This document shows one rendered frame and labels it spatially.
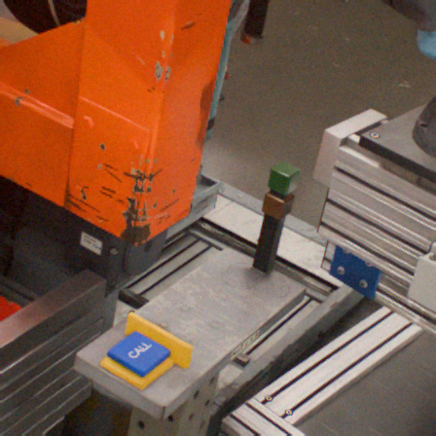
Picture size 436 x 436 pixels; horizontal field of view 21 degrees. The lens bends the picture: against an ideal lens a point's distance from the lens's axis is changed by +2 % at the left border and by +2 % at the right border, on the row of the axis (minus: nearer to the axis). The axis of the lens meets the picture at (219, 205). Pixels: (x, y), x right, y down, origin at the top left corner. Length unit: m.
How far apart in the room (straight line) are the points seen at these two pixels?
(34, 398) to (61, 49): 0.60
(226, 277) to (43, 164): 0.37
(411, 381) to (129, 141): 0.80
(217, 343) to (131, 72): 0.45
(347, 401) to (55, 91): 0.79
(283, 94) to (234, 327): 1.95
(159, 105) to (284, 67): 2.20
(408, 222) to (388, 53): 2.50
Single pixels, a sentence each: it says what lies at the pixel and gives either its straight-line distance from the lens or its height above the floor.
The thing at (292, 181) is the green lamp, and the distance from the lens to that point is 1.92.
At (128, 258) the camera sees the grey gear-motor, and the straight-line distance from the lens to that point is 2.22.
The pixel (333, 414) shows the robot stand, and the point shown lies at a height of 0.21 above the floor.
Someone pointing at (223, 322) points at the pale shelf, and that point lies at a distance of 1.88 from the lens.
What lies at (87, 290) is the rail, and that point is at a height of 0.39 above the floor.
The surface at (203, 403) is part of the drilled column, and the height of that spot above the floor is 0.31.
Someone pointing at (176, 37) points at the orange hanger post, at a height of 0.90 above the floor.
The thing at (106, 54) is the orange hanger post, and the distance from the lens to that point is 1.80.
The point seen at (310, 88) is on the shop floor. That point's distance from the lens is 3.84.
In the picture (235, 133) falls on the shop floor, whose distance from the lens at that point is 3.44.
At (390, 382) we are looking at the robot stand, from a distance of 2.26.
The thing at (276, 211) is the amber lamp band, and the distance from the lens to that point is 1.94.
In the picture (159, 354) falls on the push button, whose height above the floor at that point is 0.48.
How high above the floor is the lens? 1.57
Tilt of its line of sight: 31 degrees down
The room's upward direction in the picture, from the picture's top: 12 degrees clockwise
